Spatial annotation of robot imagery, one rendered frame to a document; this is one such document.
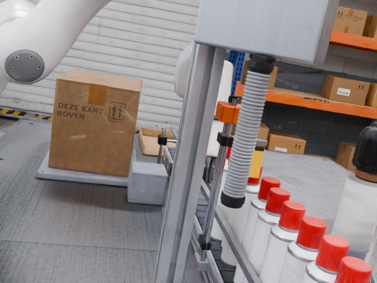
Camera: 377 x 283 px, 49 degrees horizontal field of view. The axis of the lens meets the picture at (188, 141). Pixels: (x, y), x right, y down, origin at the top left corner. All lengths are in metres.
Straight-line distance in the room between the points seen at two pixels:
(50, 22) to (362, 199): 0.72
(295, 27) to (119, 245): 0.61
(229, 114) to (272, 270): 0.25
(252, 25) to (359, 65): 5.09
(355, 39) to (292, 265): 4.16
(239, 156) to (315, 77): 4.90
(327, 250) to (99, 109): 0.86
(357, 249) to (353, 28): 3.92
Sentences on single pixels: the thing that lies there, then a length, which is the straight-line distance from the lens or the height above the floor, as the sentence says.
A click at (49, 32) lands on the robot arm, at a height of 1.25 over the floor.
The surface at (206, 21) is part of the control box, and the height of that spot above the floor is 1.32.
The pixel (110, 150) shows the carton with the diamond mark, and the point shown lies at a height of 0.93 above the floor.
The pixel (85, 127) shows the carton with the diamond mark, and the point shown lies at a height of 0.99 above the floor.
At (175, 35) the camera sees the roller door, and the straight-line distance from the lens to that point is 4.95.
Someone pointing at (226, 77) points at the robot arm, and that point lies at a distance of 1.13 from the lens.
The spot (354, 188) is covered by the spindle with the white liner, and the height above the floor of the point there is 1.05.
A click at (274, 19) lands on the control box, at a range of 0.56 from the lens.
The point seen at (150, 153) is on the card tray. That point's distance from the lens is 1.64.
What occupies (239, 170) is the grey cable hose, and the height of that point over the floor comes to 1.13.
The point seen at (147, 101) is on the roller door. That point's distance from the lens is 5.02.
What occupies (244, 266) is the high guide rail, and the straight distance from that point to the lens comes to 0.69.
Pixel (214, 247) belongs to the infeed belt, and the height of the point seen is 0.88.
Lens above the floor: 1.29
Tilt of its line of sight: 14 degrees down
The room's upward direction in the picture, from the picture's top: 10 degrees clockwise
